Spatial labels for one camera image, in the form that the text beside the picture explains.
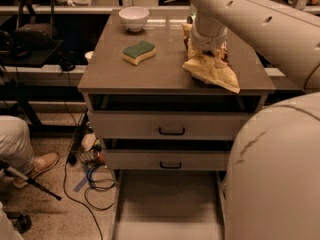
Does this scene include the grey drawer cabinet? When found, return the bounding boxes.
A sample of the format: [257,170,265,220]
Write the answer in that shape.
[77,8,277,172]

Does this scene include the middle drawer with black handle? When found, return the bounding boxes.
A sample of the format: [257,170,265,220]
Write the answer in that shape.
[103,150,230,171]

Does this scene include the brown sea salt chip bag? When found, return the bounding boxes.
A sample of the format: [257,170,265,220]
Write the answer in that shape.
[182,23,240,93]

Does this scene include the person's leg in beige trousers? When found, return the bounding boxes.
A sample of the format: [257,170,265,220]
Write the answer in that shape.
[0,116,34,174]

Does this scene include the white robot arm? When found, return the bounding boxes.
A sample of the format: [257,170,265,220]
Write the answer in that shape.
[190,0,320,240]

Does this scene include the open bottom drawer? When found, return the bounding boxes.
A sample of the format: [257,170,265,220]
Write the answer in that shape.
[111,170,224,240]

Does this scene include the top drawer with black handle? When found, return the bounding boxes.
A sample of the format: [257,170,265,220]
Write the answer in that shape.
[88,111,250,140]

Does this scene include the green yellow sponge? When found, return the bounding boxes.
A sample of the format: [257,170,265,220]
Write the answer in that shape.
[122,41,156,66]

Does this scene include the black cable on floor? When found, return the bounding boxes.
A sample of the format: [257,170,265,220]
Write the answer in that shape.
[62,161,116,240]

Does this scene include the white paper cup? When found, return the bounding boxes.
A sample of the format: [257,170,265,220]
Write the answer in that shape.
[85,51,94,63]

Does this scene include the black caster wheel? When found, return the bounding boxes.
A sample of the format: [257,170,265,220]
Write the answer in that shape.
[16,215,32,233]

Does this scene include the white ceramic bowl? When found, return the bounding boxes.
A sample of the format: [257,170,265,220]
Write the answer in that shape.
[119,6,149,32]

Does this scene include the black side table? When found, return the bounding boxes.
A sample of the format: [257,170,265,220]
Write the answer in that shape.
[0,40,63,128]

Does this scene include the black bag on side table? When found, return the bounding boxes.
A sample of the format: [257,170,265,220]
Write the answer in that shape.
[13,0,56,50]

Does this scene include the drawer with black handle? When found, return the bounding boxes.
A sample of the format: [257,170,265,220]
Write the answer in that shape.
[103,150,230,171]
[88,111,250,140]

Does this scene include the black headphones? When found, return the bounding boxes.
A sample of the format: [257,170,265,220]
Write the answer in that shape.
[58,51,76,72]

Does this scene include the black rod tool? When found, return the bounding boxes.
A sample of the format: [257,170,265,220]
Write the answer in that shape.
[0,160,61,201]

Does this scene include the tan leather shoe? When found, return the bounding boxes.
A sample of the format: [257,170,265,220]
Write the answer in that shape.
[13,152,59,189]

